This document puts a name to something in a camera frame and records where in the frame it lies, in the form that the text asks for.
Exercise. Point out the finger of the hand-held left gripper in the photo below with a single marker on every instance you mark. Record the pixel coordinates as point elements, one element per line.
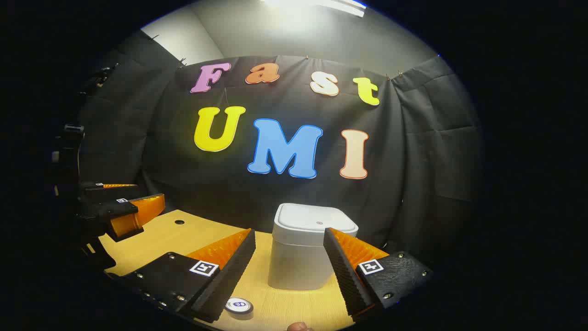
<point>110,192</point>
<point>133,216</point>

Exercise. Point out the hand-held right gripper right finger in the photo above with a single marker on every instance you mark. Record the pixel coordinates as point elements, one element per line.
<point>344,276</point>

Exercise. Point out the silver pop can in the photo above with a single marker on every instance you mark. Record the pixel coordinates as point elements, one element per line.
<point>239,307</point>

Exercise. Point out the long ceiling light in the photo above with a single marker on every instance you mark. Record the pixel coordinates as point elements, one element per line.
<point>321,5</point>

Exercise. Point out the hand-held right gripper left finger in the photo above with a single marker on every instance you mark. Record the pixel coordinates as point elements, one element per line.
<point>229,276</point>

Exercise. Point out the wooden desktop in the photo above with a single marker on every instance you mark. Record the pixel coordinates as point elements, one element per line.
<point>156,239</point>

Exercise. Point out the white desktop garbage bin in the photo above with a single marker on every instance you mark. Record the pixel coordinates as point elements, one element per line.
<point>298,257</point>

